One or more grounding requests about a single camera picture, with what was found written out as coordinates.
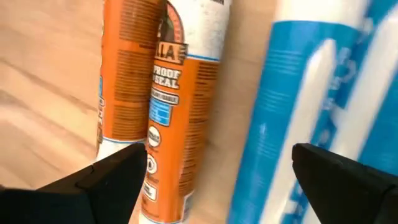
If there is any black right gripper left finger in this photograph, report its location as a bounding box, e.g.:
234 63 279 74
0 142 148 224

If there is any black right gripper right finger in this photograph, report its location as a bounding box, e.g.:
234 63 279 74
291 142 398 224

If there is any orange sealant tube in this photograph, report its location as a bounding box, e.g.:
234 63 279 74
95 0 167 162
139 0 233 224

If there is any blue white silicone tube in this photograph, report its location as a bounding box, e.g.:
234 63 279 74
228 0 373 224
310 0 398 177

